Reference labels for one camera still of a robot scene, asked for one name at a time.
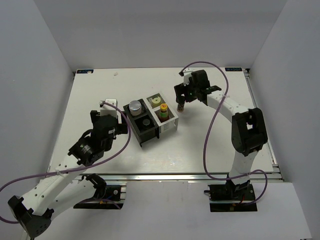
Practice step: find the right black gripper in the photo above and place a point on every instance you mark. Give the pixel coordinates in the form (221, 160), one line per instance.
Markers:
(180, 90)

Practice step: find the left blue table sticker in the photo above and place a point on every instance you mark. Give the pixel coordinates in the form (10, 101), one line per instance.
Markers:
(84, 71)

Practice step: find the white slotted organizer box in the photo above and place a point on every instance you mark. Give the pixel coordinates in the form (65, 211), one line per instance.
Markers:
(172, 123)

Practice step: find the dark spice jar black cap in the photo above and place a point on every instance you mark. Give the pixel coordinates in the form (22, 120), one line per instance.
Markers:
(146, 123)

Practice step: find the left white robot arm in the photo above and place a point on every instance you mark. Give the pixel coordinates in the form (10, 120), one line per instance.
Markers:
(36, 209)

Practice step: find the right blue table sticker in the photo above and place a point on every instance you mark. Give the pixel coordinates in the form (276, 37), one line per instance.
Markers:
(233, 69)

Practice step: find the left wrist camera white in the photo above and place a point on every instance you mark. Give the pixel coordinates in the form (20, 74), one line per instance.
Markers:
(107, 109)

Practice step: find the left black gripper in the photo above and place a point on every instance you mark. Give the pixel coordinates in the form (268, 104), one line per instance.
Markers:
(121, 128)

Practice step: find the black slotted organizer box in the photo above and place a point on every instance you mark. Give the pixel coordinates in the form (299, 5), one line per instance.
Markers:
(142, 135)

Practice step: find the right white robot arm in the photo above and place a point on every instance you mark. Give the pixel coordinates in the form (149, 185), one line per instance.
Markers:
(248, 130)

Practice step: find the cream squeeze bottle yellow top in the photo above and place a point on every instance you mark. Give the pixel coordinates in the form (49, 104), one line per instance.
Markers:
(156, 101)

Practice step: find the blue table sticker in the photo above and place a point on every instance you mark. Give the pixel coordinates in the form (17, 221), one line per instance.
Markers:
(233, 69)
(84, 71)

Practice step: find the red sauce bottle green label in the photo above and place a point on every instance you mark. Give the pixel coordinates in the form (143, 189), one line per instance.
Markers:
(163, 113)

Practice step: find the spice jar with brown label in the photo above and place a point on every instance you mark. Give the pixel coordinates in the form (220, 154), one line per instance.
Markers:
(180, 106)

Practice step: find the aluminium front rail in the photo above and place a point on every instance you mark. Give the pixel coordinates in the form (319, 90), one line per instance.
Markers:
(275, 176)

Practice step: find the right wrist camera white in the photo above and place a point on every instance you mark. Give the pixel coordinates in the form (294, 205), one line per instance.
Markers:
(186, 74)

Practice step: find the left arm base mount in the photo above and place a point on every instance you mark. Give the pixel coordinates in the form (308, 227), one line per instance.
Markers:
(112, 198)

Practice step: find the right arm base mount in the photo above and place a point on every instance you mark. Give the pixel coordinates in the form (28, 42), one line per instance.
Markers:
(223, 200)

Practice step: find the silver lid spice jar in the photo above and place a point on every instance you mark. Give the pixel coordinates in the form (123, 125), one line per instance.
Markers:
(135, 108)

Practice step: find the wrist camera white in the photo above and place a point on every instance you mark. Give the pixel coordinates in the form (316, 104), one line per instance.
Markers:
(107, 109)
(186, 74)

